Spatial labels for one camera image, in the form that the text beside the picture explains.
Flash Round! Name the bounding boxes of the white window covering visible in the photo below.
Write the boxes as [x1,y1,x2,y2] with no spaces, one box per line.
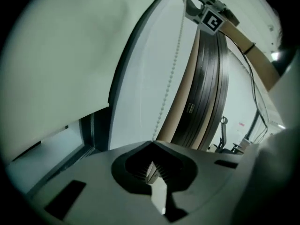
[0,0,175,162]

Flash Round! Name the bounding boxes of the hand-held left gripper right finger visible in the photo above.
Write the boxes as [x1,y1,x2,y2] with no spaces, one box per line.
[145,140,244,224]

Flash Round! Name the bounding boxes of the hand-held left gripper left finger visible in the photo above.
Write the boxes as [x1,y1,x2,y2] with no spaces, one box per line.
[27,140,167,225]

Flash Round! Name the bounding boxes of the white bead chain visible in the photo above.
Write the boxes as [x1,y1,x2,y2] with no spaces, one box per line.
[151,0,189,142]

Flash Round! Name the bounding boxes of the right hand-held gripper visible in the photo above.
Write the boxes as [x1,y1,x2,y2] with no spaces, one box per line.
[182,0,240,36]

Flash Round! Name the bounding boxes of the dark slatted wall panel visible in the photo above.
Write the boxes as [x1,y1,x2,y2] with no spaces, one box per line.
[170,29,230,151]

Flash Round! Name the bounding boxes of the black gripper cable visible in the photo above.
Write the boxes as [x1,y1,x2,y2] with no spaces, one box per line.
[217,30,269,147]

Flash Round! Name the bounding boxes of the black office chair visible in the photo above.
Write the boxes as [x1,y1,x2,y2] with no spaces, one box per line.
[210,115,245,154]

